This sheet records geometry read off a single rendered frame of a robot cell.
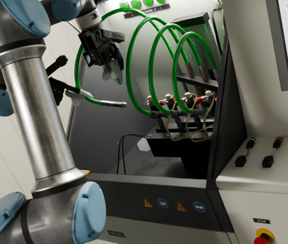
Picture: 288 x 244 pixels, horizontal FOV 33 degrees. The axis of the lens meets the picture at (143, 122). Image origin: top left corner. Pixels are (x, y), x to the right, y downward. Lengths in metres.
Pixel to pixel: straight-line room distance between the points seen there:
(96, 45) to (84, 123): 0.45
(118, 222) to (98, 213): 0.76
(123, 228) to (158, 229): 0.17
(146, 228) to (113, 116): 0.52
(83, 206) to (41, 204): 0.09
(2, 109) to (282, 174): 0.80
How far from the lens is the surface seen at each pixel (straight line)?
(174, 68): 1.38
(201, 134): 1.58
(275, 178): 1.26
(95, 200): 0.98
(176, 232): 1.58
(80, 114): 1.84
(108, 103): 1.66
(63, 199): 0.95
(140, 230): 1.70
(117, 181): 1.59
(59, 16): 1.36
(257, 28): 1.38
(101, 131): 1.91
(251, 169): 1.32
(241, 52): 1.41
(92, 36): 1.48
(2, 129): 3.55
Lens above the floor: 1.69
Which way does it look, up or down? 23 degrees down
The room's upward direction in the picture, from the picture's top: 24 degrees counter-clockwise
